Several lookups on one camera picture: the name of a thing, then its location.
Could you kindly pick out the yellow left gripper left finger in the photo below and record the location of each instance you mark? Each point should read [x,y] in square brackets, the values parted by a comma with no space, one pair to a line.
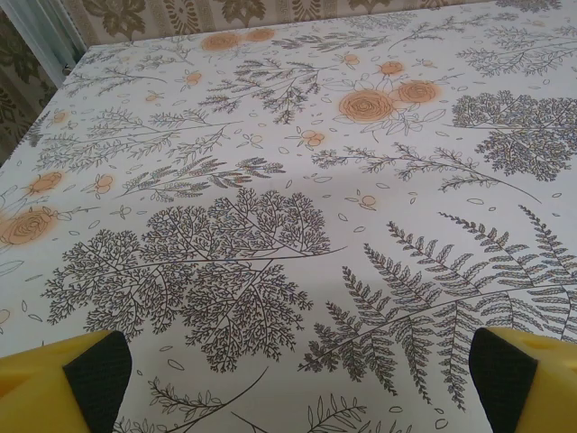
[36,388]

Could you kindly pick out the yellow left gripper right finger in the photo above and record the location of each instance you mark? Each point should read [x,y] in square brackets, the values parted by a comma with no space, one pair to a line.
[536,388]

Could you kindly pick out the floral printed tablecloth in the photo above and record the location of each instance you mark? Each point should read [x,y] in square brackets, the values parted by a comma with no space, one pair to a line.
[288,180]

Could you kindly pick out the aluminium frame corner post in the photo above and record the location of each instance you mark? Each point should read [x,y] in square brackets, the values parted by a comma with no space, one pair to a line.
[49,36]

